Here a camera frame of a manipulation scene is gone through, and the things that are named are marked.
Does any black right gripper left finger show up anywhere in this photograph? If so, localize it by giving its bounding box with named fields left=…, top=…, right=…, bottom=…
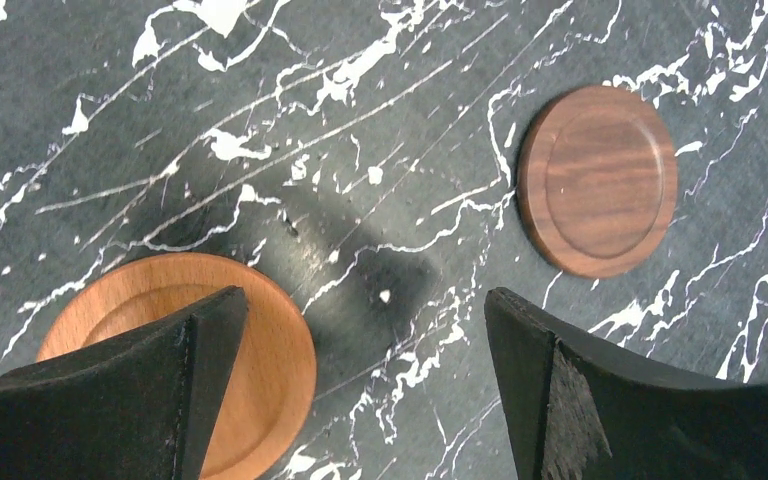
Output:
left=0, top=287, right=247, bottom=479

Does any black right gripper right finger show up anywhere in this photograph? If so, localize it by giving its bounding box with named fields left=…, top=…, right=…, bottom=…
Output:
left=484, top=288, right=768, bottom=479

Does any light wooden coaster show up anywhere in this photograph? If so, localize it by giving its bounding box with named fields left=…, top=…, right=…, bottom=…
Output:
left=37, top=252, right=317, bottom=479

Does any dark wooden coaster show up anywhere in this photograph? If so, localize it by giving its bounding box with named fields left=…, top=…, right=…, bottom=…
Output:
left=517, top=85, right=678, bottom=278

